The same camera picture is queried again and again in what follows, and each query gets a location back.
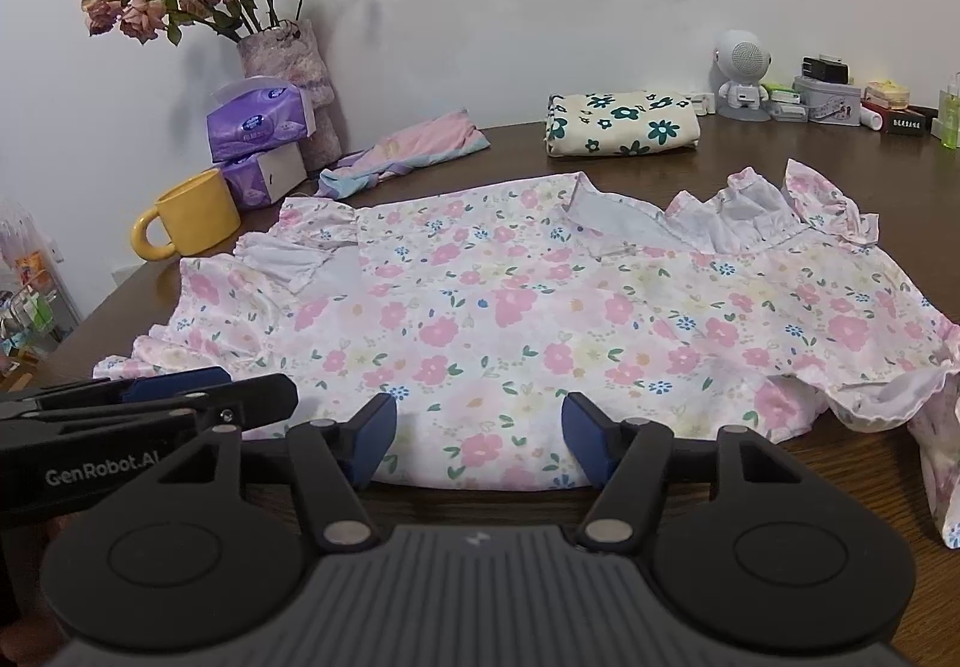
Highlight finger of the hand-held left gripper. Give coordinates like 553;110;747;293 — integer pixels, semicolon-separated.
168;372;299;441
34;366;234;411

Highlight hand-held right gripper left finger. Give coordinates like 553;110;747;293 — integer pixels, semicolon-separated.
160;392;398;553

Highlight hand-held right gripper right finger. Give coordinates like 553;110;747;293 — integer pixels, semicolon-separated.
561;391;801;553

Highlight pink floral dress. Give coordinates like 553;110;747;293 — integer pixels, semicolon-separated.
93;158;960;552

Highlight yellow mug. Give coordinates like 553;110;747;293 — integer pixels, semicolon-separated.
132;167;243;262

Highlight purple white tissue box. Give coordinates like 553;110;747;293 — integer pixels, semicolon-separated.
219;145;309;211

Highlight purple soft tissue pack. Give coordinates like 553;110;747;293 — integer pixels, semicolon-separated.
205;77;315;164

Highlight pink purple shorts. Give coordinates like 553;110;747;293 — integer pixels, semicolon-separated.
314;107;493;200

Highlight folded cream floral cloth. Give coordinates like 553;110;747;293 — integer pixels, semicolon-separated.
544;90;703;159

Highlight pink mottled vase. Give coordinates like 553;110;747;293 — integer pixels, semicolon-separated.
237;19;347;166

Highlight green white small boxes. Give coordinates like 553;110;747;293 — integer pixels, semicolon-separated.
760;81;808;123

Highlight white robot speaker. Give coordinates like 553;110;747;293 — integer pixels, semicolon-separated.
712;29;774;123

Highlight grey tin box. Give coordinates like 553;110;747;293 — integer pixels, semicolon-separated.
792;74;864;129

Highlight black charger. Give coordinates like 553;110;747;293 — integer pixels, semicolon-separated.
800;55;851;85

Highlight red and black small boxes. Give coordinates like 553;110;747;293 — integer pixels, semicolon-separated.
888;105;939;136

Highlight green liquid bottle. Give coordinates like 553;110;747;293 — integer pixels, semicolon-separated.
940;66;960;150

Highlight cluttered wire rack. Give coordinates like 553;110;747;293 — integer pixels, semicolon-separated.
0;197;84;369

